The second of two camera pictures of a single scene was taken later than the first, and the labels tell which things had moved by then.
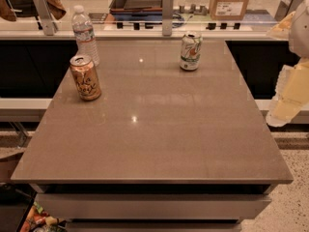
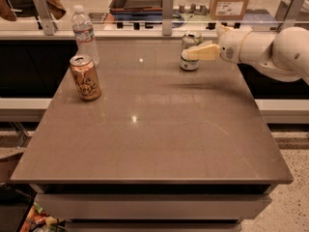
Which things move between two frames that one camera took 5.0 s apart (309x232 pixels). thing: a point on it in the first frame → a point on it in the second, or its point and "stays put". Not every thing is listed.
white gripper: (299, 33) → (229, 47)
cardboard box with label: (229, 2) stays put
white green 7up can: (190, 50) stays put
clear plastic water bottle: (84, 35) stays put
